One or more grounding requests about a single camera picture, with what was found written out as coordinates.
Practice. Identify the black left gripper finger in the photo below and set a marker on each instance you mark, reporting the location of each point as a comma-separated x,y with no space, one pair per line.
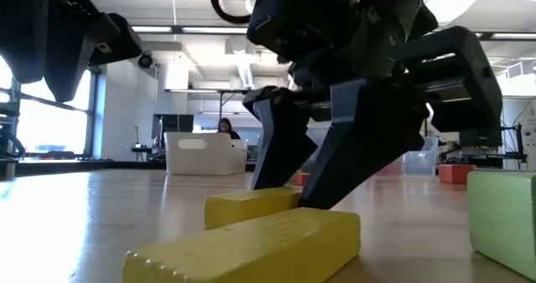
71,52
23,27

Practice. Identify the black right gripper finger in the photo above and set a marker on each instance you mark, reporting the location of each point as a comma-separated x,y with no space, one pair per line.
280,149
360,157

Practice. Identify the red rectangular wooden block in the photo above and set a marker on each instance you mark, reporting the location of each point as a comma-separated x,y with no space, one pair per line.
393,169
302,179

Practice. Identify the long yellow wooden block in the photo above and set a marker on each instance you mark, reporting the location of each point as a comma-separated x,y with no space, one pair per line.
251,249
243,205

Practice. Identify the small red wooden block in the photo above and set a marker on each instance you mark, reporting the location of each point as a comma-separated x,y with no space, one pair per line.
454,174

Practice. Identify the green wooden cube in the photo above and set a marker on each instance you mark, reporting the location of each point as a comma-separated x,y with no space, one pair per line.
502,220

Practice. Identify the black ceiling lamp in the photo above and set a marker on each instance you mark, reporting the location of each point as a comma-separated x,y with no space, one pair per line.
145,60

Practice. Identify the person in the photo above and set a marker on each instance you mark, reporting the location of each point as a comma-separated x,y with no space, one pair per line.
228,130

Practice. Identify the clear plastic bin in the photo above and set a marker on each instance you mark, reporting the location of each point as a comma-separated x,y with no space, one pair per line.
423,161

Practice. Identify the large bright window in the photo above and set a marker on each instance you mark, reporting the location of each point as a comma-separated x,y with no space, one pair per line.
54,119

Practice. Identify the white plastic bin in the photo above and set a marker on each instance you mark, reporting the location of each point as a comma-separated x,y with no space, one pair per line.
205,157

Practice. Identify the long ceiling light strip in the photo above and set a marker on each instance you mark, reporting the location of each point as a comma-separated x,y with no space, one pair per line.
201,29

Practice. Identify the black computer monitor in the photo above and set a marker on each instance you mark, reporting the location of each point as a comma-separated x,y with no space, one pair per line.
171,124
481,140

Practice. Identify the black machine part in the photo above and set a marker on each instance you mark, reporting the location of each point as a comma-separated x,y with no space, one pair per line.
5,142

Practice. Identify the black background rig frame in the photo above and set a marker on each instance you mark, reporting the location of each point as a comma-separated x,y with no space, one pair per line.
220,105

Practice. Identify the black aluminium table frame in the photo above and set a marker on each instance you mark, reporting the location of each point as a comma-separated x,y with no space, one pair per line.
84,166

